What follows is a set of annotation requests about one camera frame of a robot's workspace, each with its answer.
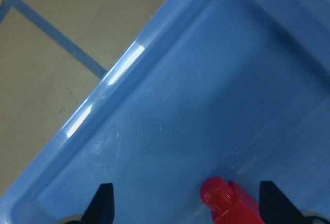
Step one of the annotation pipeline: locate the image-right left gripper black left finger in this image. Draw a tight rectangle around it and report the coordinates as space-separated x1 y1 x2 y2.
81 183 115 224

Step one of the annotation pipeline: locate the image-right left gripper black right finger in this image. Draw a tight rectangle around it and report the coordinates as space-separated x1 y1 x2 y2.
259 181 309 224

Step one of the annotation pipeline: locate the red block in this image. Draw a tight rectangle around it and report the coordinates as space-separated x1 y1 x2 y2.
200 177 264 224

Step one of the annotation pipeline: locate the blue plastic tray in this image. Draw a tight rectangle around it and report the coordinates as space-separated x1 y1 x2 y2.
1 0 329 223

